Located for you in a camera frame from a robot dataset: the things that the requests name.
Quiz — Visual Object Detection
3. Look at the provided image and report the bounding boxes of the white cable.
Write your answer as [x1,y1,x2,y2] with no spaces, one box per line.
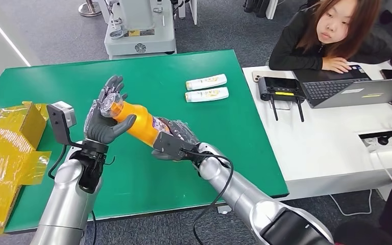
[329,148,392,218]

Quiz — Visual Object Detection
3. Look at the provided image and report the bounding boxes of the grey laptop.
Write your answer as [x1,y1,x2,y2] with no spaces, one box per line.
[292,64,392,109]

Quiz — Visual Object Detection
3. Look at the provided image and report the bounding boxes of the white tube bottle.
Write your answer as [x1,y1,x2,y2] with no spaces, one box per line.
[185,87,230,103]
[185,73,228,91]

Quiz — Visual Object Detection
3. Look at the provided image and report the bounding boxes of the white machine base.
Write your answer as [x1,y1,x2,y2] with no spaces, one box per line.
[97,0,178,60]

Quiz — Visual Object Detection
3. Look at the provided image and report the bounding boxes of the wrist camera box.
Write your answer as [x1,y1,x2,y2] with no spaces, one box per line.
[153,132,201,162]
[46,101,78,146]

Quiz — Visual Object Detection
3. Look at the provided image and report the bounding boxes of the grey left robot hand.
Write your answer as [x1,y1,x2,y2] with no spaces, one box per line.
[83,75,138,145]

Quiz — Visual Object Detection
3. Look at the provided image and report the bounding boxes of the black remote controller with antennas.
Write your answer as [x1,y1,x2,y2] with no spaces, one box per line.
[257,76,307,123]

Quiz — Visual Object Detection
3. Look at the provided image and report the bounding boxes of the yellow taped cardboard box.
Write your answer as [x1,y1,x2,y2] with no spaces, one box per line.
[0,101,53,239]

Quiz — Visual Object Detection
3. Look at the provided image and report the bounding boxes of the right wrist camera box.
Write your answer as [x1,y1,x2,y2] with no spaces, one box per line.
[153,132,201,162]

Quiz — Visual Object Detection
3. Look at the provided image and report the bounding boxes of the white furniture panel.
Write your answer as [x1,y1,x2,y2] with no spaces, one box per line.
[265,0,280,19]

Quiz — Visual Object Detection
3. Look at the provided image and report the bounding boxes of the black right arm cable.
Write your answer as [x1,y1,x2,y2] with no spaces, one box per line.
[181,148,235,245]

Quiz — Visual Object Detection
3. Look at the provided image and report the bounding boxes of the orange bottle with clear cap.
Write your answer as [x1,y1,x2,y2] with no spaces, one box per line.
[100,93,172,148]

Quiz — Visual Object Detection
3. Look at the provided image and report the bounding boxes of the beige smartphone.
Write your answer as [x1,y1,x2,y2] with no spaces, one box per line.
[252,70,287,83]

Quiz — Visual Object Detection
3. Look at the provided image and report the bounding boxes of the metal stanchion base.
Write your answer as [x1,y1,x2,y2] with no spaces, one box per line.
[78,0,102,17]

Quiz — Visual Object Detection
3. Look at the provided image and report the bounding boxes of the person's hand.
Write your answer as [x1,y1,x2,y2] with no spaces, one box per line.
[322,57,353,74]

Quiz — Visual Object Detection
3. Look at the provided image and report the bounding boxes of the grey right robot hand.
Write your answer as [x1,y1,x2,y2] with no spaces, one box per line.
[151,117,202,163]

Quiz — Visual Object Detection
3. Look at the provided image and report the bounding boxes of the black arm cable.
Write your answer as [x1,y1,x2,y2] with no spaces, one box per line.
[181,148,235,245]
[47,144,97,245]

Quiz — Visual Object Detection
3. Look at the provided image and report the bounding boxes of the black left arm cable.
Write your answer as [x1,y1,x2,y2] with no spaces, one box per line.
[47,144,97,245]

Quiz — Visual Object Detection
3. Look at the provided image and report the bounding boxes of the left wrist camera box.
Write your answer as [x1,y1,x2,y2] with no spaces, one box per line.
[46,101,78,146]

